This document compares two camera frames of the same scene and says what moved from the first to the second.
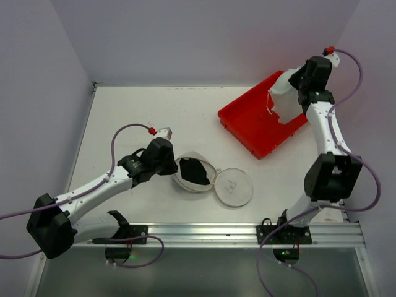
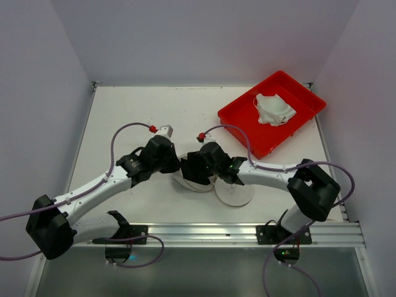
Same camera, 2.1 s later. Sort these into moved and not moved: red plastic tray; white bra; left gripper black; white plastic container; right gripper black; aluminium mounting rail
Moved: white bra; right gripper black
Not moved: red plastic tray; white plastic container; aluminium mounting rail; left gripper black
